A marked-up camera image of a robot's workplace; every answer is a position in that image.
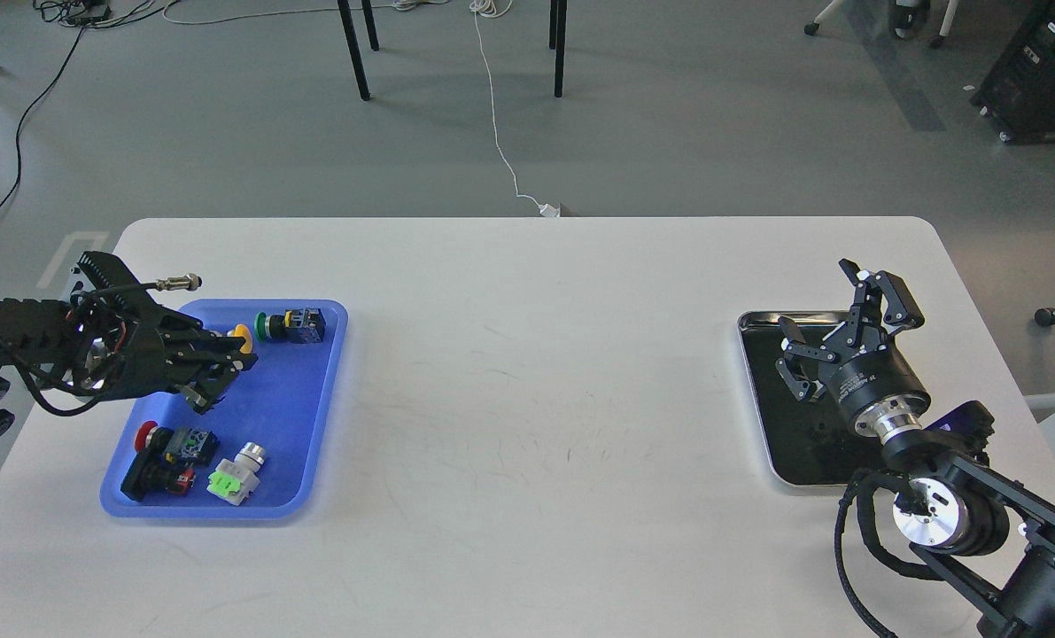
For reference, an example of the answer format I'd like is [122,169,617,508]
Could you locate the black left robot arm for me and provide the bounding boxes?
[0,251,258,437]

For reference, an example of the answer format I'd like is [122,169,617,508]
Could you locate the black switch with red part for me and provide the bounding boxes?
[120,451,196,503]

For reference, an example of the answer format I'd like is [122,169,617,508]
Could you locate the silver metal tray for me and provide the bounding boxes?
[737,310,885,489]

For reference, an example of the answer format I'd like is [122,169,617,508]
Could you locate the black cable on floor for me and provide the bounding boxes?
[0,0,165,318]

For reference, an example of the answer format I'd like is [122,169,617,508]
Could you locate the black table leg left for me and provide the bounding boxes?
[337,0,380,102]

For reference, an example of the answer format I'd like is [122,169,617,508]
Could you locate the black table leg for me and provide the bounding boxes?
[548,0,568,98]
[337,0,380,102]

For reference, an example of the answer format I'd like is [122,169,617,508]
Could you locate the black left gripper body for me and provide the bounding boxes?
[101,301,204,401]

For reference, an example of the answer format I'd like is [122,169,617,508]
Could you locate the red push button switch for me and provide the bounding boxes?
[133,420,220,467]

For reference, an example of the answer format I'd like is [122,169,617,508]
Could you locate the black equipment cart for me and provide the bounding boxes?
[970,1,1055,144]

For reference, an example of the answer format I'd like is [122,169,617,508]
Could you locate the yellow push button switch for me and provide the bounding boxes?
[226,323,254,354]

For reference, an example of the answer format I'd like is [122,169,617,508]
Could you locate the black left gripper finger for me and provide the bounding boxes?
[164,330,258,371]
[169,368,241,415]

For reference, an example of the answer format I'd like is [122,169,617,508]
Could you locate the white green selector switch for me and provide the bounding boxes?
[205,441,268,506]

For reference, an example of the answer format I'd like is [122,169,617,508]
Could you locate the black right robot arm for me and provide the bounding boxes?
[775,259,1055,637]

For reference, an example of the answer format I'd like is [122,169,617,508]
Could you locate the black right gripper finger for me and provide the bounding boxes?
[839,259,925,351]
[776,315,838,402]

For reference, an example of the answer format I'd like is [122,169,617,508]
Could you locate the black table leg right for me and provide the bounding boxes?
[548,0,568,98]

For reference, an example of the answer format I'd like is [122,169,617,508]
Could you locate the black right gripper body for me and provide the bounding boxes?
[824,345,931,437]

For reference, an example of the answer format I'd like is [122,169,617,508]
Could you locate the white cable on floor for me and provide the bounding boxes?
[394,0,560,217]

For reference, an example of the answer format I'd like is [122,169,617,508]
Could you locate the blue plastic tray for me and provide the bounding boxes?
[99,299,348,524]

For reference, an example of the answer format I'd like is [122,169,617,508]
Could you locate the white office chair base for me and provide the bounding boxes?
[803,1,960,50]

